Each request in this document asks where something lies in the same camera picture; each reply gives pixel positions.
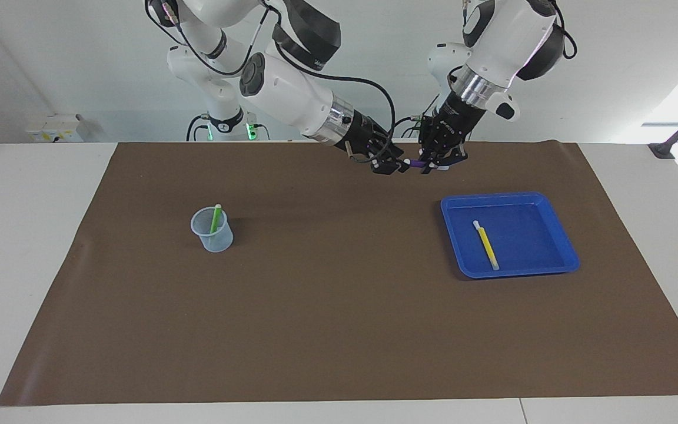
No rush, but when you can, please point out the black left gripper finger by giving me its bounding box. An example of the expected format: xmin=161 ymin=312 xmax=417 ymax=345
xmin=418 ymin=144 xmax=443 ymax=175
xmin=442 ymin=144 xmax=469 ymax=171

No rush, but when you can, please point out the purple pen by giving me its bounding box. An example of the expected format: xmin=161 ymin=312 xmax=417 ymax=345
xmin=404 ymin=158 xmax=451 ymax=172

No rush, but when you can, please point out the yellow pen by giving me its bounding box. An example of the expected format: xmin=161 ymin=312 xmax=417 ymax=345
xmin=472 ymin=220 xmax=500 ymax=271

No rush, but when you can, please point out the blue plastic tray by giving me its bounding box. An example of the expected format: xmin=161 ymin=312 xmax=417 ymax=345
xmin=440 ymin=191 xmax=581 ymax=279

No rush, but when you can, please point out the brown table mat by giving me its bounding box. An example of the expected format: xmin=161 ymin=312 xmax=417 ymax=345
xmin=0 ymin=141 xmax=678 ymax=407

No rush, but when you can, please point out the translucent plastic cup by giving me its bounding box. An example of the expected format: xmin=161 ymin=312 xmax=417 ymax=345
xmin=190 ymin=206 xmax=235 ymax=254

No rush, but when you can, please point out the black left base cable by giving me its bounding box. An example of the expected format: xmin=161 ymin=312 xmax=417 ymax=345
xmin=385 ymin=94 xmax=441 ymax=140

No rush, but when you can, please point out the black base cable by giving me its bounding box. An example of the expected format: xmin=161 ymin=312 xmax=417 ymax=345
xmin=186 ymin=114 xmax=210 ymax=142
xmin=385 ymin=94 xmax=441 ymax=140

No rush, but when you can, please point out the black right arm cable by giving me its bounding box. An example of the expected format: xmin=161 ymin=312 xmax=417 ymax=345
xmin=145 ymin=0 xmax=397 ymax=139

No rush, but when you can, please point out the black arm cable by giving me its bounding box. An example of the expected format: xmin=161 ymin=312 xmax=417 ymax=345
xmin=554 ymin=0 xmax=579 ymax=59
xmin=145 ymin=0 xmax=397 ymax=139

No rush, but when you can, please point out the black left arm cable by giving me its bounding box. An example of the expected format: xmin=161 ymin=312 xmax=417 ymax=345
xmin=554 ymin=0 xmax=579 ymax=59

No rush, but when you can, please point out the black right base cable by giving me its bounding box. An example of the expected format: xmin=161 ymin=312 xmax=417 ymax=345
xmin=186 ymin=114 xmax=210 ymax=142

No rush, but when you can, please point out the white wall socket box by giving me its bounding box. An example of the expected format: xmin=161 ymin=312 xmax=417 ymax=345
xmin=25 ymin=114 xmax=85 ymax=143

